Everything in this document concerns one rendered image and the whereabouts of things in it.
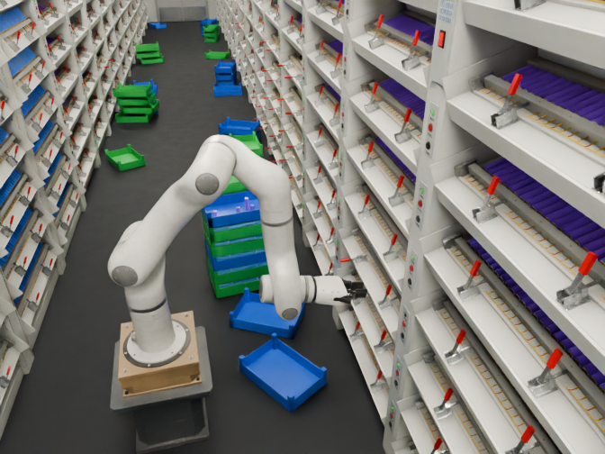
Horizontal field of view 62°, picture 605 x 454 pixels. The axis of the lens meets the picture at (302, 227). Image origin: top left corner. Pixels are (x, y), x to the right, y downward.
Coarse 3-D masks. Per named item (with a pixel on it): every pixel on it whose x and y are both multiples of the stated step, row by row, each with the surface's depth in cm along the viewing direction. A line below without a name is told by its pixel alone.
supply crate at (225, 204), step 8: (240, 192) 246; (248, 192) 248; (216, 200) 244; (224, 200) 245; (232, 200) 247; (240, 200) 248; (248, 200) 250; (256, 200) 250; (208, 208) 243; (216, 208) 243; (224, 208) 243; (232, 208) 243; (240, 208) 243; (256, 208) 243; (208, 216) 224; (216, 216) 226; (224, 216) 227; (232, 216) 228; (240, 216) 230; (248, 216) 231; (256, 216) 233; (208, 224) 227; (216, 224) 228; (224, 224) 229
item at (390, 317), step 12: (348, 228) 201; (348, 240) 202; (348, 252) 195; (360, 252) 193; (372, 264) 185; (360, 276) 183; (372, 276) 180; (372, 288) 175; (372, 300) 176; (396, 300) 167; (384, 312) 164; (396, 312) 162; (384, 324) 164; (396, 324) 158
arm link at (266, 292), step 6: (264, 276) 151; (300, 276) 154; (264, 282) 149; (270, 282) 149; (264, 288) 148; (270, 288) 148; (264, 294) 148; (270, 294) 148; (264, 300) 149; (270, 300) 150
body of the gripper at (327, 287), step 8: (320, 280) 156; (328, 280) 157; (336, 280) 158; (320, 288) 153; (328, 288) 154; (336, 288) 154; (344, 288) 155; (320, 296) 152; (328, 296) 152; (336, 296) 153; (336, 304) 155; (344, 304) 156
